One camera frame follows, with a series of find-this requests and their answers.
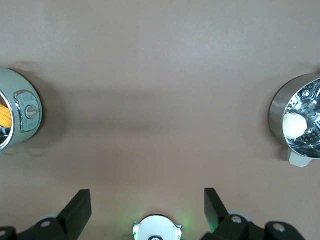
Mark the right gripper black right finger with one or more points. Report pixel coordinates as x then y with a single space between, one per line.
215 212

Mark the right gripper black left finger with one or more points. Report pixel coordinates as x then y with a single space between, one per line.
77 212

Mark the yellow corn cob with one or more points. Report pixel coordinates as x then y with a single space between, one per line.
4 116

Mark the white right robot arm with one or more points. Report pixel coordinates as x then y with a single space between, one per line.
156 225

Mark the stainless steel steamer pot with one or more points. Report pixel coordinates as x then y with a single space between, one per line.
277 112

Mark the steel pot at centre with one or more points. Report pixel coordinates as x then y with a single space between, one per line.
25 85

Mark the white steamed bun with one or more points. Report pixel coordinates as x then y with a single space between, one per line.
293 125

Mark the perforated steel steamer tray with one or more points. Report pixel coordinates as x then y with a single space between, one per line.
311 110

